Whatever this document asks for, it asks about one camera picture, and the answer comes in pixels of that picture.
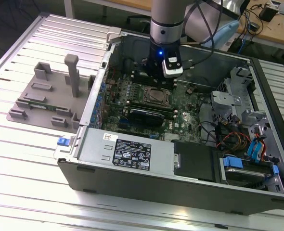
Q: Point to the blue case latch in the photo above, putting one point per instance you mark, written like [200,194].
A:
[62,141]

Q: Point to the green motherboard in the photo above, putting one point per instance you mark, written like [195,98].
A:
[122,96]

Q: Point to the green RAM stick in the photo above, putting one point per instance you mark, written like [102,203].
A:
[42,106]

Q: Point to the black RAM slot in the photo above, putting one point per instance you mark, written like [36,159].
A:
[138,75]
[151,106]
[139,80]

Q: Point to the silver CPU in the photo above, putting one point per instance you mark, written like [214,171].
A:
[156,95]

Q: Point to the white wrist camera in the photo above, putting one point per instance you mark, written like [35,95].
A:
[172,69]

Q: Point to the small electronic module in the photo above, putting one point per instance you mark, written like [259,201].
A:
[254,26]

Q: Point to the blue expansion slot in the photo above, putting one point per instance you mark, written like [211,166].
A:
[123,122]

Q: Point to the black PC case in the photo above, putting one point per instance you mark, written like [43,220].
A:
[156,192]

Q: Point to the wooden desk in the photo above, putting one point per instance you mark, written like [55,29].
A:
[276,31]

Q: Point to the black drive bay box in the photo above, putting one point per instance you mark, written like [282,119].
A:
[195,158]

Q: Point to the metal drive cage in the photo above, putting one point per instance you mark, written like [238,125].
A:
[226,101]

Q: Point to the hard disk in blue carrier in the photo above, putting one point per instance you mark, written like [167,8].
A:
[243,175]

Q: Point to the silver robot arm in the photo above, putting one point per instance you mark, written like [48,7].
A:
[166,14]

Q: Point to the grey power supply unit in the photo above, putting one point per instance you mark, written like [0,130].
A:
[96,149]

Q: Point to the black graphics card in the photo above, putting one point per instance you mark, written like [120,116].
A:
[144,118]

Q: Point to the grey parts rack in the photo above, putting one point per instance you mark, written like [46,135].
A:
[57,93]

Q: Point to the round coin battery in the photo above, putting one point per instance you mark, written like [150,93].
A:
[189,90]

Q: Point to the small silver heatsink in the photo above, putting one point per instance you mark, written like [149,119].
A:
[172,137]

